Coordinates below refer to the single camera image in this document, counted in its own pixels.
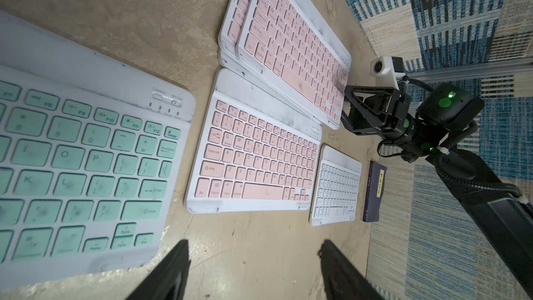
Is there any yellow key keyboard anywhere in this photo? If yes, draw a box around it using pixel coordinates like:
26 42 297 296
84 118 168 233
218 49 321 124

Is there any green key keyboard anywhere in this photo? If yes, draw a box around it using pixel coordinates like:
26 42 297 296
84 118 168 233
1 12 196 289

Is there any white key keyboard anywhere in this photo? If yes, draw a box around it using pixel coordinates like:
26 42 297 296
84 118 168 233
310 144 362 226

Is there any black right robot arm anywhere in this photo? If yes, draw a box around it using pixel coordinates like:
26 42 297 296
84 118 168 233
341 81 532 295

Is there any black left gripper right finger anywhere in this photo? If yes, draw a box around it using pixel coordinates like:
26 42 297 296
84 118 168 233
318 240 383 300

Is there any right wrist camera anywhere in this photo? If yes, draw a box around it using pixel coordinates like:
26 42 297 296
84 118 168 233
370 56 406 90

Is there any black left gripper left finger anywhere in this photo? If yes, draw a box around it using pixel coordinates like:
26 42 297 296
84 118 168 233
127 239 191 300

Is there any dark blue notebook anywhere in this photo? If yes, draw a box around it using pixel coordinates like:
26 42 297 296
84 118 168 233
363 161 387 223

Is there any pink key keyboard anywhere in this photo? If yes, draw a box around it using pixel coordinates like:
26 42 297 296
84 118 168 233
185 68 322 214
218 0 250 58
236 0 351 130

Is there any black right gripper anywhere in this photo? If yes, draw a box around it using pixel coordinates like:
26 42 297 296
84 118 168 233
341 83 484 163

